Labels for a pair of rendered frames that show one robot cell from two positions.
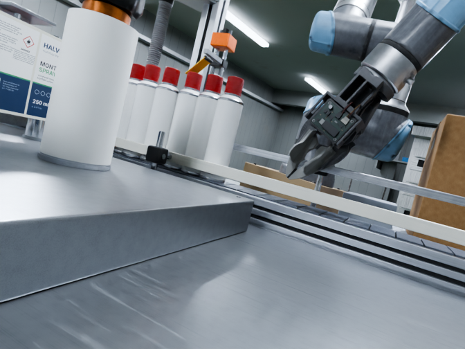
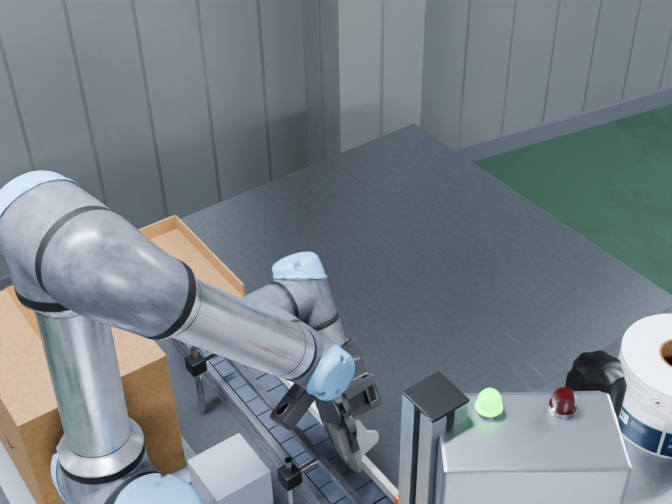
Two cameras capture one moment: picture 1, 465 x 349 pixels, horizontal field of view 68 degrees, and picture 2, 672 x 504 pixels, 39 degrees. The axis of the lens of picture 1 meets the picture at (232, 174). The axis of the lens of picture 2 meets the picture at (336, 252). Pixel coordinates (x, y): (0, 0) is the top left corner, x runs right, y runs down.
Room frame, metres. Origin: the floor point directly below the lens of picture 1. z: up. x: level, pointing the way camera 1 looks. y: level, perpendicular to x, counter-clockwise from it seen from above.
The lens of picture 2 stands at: (1.46, 0.37, 2.17)
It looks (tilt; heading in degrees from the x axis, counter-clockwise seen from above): 39 degrees down; 211
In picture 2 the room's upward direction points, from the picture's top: 1 degrees counter-clockwise
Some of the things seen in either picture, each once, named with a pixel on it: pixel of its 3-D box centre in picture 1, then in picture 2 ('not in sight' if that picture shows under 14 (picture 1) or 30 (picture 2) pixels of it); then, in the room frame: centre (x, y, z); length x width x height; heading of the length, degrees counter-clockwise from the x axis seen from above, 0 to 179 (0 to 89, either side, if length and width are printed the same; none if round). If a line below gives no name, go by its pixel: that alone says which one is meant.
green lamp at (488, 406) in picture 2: not in sight; (489, 401); (0.86, 0.18, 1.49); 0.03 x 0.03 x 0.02
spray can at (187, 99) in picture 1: (184, 121); not in sight; (0.73, 0.13, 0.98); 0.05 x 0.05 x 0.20
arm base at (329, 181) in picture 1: (311, 162); not in sight; (0.94, -0.20, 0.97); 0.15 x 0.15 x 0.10
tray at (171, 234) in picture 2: not in sight; (155, 278); (0.33, -0.74, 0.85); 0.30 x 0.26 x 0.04; 66
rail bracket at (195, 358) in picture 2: not in sight; (208, 375); (0.55, -0.44, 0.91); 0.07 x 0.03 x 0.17; 156
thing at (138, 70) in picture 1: (130, 109); not in sight; (0.80, 0.27, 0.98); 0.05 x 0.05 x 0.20
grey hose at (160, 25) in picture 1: (158, 39); not in sight; (0.90, 0.27, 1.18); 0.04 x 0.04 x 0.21
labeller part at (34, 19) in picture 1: (17, 13); not in sight; (0.83, 0.59, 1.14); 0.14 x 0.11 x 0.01; 66
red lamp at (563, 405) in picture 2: not in sight; (564, 400); (0.83, 0.24, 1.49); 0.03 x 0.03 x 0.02
